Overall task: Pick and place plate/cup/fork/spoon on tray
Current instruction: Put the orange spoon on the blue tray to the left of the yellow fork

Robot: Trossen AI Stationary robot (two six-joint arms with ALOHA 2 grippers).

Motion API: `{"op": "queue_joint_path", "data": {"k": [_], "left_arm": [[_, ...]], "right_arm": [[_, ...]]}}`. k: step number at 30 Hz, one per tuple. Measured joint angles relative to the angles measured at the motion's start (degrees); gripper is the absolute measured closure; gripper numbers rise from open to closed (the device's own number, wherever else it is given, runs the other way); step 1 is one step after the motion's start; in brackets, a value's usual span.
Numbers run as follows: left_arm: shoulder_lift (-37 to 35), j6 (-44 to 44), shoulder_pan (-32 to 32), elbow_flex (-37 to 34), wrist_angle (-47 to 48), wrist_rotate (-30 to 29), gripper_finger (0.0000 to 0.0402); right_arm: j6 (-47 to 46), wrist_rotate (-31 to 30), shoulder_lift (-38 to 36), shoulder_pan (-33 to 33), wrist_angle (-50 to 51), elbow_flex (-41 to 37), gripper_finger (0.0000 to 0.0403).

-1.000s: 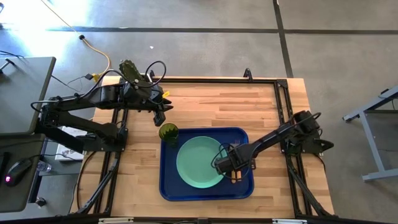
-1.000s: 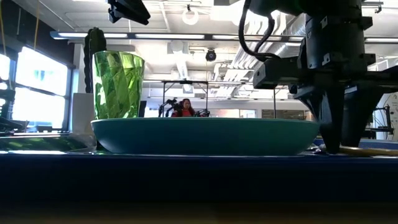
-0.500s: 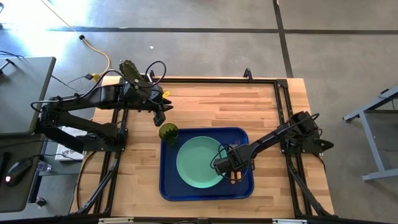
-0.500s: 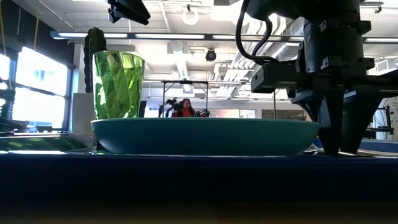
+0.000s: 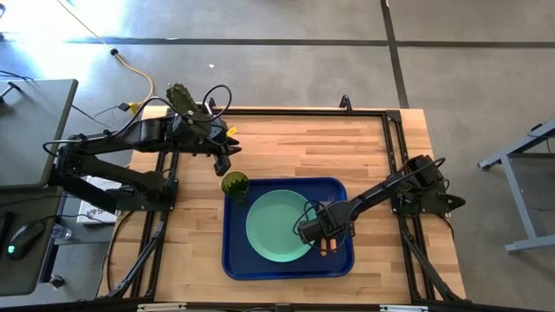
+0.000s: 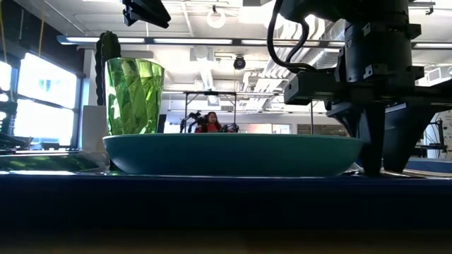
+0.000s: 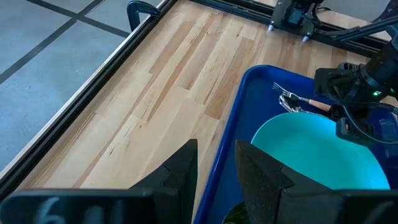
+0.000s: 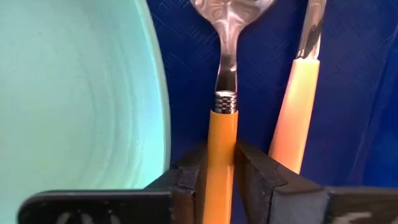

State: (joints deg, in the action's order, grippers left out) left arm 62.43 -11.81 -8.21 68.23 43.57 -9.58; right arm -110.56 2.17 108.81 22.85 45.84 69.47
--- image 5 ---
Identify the grey metal table stand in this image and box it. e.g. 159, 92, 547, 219
477, 119, 555, 255

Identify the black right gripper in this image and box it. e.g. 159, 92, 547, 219
298, 201, 356, 244

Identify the light grey desk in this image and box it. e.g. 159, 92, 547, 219
0, 78, 79, 190

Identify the black aluminium table frame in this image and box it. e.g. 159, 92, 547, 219
97, 97, 467, 304

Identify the green cactus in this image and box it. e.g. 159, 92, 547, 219
166, 82, 201, 118

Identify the teal round plate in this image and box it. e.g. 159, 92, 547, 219
245, 189, 320, 263

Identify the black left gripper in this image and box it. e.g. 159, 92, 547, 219
171, 111, 244, 158

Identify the yellow extension cable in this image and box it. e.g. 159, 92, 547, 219
55, 0, 155, 116

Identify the black computer mouse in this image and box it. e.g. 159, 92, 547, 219
6, 219, 44, 261

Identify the grey desk crank handle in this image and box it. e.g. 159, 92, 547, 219
0, 80, 22, 104

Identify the green textured plastic cup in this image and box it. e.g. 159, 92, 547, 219
220, 171, 251, 205

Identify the blue plastic tray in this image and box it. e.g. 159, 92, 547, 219
221, 176, 356, 282

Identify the clear water bottle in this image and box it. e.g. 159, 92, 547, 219
51, 223, 73, 241

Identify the dark grey desk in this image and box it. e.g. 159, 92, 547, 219
0, 185, 66, 298

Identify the white printed box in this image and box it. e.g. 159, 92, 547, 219
77, 175, 118, 225

